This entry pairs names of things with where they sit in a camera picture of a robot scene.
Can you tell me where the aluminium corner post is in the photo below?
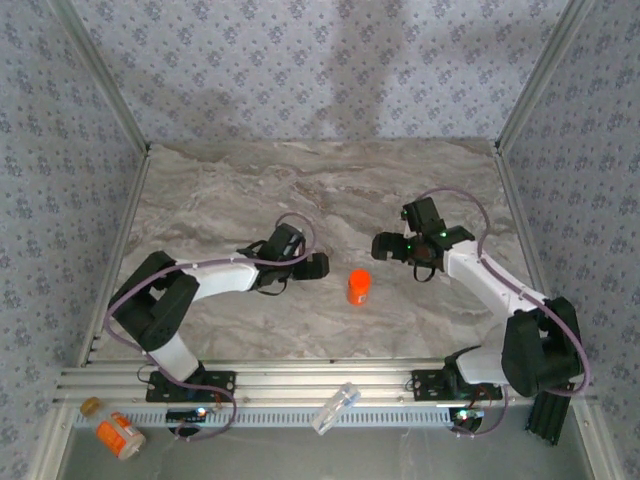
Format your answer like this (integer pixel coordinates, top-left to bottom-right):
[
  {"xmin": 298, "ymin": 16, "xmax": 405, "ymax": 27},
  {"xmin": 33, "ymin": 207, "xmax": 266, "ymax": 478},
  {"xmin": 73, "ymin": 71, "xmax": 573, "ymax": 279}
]
[
  {"xmin": 492, "ymin": 0, "xmax": 599, "ymax": 154},
  {"xmin": 47, "ymin": 0, "xmax": 154, "ymax": 156}
]

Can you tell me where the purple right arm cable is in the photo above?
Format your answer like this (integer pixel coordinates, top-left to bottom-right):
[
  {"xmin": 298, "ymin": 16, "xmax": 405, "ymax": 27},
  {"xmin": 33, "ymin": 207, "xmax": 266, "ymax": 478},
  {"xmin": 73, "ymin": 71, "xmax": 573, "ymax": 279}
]
[{"xmin": 412, "ymin": 187, "xmax": 594, "ymax": 441}]

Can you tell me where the orange pill bottle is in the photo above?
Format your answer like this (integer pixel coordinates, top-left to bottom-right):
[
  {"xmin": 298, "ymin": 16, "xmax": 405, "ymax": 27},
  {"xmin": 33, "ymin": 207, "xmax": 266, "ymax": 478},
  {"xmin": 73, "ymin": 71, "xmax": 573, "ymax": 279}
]
[{"xmin": 345, "ymin": 282, "xmax": 372, "ymax": 307}]

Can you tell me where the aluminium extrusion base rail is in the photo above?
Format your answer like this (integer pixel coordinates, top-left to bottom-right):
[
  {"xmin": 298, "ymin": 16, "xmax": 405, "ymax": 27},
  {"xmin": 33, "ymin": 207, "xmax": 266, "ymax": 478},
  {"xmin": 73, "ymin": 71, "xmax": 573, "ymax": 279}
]
[{"xmin": 52, "ymin": 355, "xmax": 599, "ymax": 405}]

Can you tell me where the small circuit board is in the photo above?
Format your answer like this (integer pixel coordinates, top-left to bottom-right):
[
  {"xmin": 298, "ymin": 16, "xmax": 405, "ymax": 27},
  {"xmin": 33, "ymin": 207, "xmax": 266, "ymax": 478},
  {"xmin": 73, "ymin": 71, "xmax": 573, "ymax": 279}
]
[
  {"xmin": 166, "ymin": 407, "xmax": 209, "ymax": 424},
  {"xmin": 448, "ymin": 407, "xmax": 486, "ymax": 424}
]

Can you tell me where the black extrusion piece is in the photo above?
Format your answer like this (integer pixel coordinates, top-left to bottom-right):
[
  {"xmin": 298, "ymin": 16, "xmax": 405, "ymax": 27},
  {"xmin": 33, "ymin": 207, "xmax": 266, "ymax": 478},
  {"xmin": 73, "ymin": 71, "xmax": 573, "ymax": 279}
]
[{"xmin": 523, "ymin": 392, "xmax": 571, "ymax": 447}]

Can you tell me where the orange bottle with white cap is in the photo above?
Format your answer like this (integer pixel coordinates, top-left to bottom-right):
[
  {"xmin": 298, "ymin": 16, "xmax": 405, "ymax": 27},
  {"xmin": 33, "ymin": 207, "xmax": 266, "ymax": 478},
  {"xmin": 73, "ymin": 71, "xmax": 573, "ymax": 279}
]
[{"xmin": 95, "ymin": 410, "xmax": 147, "ymax": 461}]

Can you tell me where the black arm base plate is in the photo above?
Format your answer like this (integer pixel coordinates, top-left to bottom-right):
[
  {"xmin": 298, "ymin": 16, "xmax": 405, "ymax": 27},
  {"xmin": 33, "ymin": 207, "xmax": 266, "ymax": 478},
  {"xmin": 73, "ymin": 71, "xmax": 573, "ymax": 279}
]
[
  {"xmin": 145, "ymin": 368, "xmax": 237, "ymax": 404},
  {"xmin": 410, "ymin": 368, "xmax": 503, "ymax": 404}
]

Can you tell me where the grey slotted cable duct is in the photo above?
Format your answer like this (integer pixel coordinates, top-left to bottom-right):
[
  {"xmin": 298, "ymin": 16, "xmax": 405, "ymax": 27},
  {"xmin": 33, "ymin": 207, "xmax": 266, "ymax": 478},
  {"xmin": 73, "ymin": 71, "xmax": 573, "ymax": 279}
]
[{"xmin": 74, "ymin": 405, "xmax": 454, "ymax": 431}]

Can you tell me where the clear plastic tube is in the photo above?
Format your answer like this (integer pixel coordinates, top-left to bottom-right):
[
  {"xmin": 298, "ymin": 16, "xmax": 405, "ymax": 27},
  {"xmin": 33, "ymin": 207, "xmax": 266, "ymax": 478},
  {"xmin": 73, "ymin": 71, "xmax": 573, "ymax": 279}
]
[{"xmin": 310, "ymin": 382, "xmax": 362, "ymax": 436}]

